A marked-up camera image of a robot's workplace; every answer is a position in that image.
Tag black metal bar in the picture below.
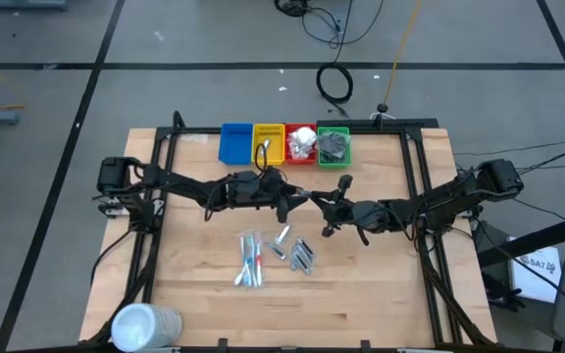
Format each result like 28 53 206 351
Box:
476 208 565 269

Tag grey metal beam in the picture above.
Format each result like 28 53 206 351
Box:
0 0 68 11

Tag bagged blue toothbrush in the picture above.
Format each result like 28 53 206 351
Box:
245 233 258 288
233 234 251 288

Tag black rig frame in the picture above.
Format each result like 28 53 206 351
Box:
78 110 498 353

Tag yellow plastic basket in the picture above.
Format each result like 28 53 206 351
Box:
251 123 286 167

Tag white cardboard box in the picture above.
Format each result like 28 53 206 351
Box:
507 237 564 305

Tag green plastic basket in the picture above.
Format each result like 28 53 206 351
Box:
316 126 352 171

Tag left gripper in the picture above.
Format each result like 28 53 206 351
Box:
256 168 309 225

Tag yellow hanging cable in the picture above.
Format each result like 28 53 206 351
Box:
383 0 424 107

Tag bagged red toothbrush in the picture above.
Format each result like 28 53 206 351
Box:
254 231 266 288

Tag black floor cable bundle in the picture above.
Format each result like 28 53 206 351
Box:
275 0 386 50

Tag coiled black floor cable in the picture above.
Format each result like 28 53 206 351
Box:
315 63 355 106

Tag bagged white cotton balls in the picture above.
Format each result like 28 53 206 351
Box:
294 126 318 147
286 139 313 161

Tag blue plastic basket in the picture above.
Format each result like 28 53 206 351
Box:
217 122 255 167

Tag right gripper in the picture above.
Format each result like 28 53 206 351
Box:
310 174 368 239

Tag red plastic basket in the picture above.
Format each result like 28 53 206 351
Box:
283 123 319 166

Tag white wrapped roll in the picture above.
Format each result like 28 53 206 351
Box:
110 302 184 353

